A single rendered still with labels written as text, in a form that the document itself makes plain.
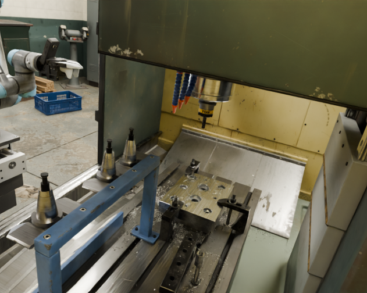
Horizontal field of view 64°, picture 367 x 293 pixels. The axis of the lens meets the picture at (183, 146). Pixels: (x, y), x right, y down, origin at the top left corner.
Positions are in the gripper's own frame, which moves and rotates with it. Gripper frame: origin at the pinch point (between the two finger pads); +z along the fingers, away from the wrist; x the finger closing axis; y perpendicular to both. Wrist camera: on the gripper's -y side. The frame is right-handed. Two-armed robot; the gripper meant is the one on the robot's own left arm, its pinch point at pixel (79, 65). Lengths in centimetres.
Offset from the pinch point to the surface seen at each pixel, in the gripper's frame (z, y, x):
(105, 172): 38, 20, 35
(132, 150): 39.0, 17.1, 22.8
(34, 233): 39, 22, 60
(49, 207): 39, 18, 56
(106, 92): -11.0, 18.6, -31.8
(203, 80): 54, -5, 8
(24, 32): -326, 26, -255
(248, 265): 79, 83, -20
